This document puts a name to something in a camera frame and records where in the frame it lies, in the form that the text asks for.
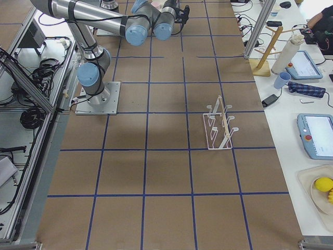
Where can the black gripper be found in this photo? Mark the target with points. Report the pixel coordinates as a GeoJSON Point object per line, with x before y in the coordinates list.
{"type": "Point", "coordinates": [178, 10]}

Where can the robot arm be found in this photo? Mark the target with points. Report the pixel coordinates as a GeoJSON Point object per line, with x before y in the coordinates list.
{"type": "Point", "coordinates": [81, 16]}

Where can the pink plastic cup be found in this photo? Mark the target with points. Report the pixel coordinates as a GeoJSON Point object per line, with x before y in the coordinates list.
{"type": "Point", "coordinates": [155, 4]}

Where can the blue cup on desk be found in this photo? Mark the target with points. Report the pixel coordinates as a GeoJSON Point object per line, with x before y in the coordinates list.
{"type": "Point", "coordinates": [282, 79]}

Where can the wooden mug tree stand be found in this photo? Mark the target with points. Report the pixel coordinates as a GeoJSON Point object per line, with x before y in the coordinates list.
{"type": "Point", "coordinates": [261, 67]}

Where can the white thermos bottle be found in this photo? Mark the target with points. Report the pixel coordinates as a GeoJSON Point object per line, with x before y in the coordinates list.
{"type": "Point", "coordinates": [288, 52]}

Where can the black power adapter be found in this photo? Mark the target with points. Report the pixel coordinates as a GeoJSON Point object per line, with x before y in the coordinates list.
{"type": "Point", "coordinates": [269, 100]}

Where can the blue teach pendant far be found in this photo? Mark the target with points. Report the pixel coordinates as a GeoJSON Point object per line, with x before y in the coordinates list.
{"type": "Point", "coordinates": [302, 67]}

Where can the blue teach pendant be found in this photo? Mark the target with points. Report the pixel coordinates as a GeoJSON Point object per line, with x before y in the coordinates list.
{"type": "Point", "coordinates": [302, 67]}
{"type": "Point", "coordinates": [316, 135]}

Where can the blue plaid cloth pouch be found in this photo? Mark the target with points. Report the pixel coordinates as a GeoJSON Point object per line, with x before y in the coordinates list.
{"type": "Point", "coordinates": [305, 89]}

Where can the blue teach pendant near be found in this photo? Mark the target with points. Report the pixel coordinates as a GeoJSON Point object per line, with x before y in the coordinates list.
{"type": "Point", "coordinates": [316, 135]}

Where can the beige tray with toys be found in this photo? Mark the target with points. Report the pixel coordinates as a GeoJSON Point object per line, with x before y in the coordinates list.
{"type": "Point", "coordinates": [323, 207]}

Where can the yellow toy lemon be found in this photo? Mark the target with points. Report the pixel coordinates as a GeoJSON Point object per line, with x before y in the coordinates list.
{"type": "Point", "coordinates": [324, 184]}

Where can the aluminium frame post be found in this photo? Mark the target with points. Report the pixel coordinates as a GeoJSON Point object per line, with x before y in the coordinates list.
{"type": "Point", "coordinates": [263, 16]}

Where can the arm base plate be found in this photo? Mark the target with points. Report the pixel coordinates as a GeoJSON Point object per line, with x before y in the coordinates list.
{"type": "Point", "coordinates": [102, 104]}

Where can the white wire cup rack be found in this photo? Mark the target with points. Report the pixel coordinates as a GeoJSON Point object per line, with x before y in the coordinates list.
{"type": "Point", "coordinates": [216, 126]}

